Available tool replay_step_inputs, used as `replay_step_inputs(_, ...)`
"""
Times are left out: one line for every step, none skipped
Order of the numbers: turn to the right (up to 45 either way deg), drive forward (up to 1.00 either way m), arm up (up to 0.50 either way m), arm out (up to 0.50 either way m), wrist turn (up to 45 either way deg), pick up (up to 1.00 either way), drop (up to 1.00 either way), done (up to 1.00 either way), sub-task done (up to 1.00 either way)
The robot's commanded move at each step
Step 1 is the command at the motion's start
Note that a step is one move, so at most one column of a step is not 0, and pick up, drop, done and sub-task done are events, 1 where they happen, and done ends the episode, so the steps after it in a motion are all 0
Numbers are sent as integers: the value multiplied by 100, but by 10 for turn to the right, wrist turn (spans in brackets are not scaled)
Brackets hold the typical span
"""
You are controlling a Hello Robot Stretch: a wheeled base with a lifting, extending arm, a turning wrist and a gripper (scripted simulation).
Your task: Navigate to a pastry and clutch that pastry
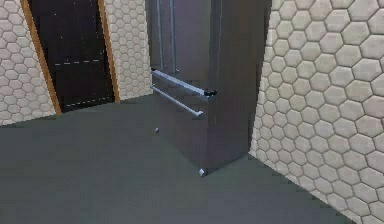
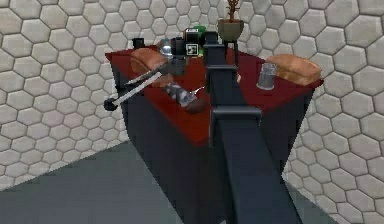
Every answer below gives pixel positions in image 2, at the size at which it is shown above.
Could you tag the brown plant in olive pot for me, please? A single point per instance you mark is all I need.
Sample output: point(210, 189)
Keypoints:
point(230, 28)

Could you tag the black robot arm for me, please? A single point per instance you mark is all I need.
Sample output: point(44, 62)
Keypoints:
point(240, 150)

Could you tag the grey metal cup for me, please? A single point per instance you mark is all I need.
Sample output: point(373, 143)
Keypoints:
point(266, 78)

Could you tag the small black box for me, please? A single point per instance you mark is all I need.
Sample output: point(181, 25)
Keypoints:
point(138, 43)

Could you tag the black plant stand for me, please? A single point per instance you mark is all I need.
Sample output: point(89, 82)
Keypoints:
point(236, 51)

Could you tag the dark brown oval pastry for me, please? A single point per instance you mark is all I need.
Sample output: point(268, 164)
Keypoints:
point(197, 106)

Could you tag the reddish brown round pastry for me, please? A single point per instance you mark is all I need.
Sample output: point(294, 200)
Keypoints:
point(165, 81)

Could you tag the brown bread loaf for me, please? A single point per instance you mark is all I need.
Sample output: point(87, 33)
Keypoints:
point(146, 60)
point(296, 69)

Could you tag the red top dark table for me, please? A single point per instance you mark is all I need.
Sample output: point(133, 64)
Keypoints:
point(186, 128)

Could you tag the grey crumpled lump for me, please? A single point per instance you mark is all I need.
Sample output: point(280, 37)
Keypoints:
point(180, 94)

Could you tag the silver round kettle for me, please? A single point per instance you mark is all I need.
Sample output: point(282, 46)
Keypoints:
point(165, 47)

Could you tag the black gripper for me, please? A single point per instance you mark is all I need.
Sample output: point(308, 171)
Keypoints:
point(178, 63)

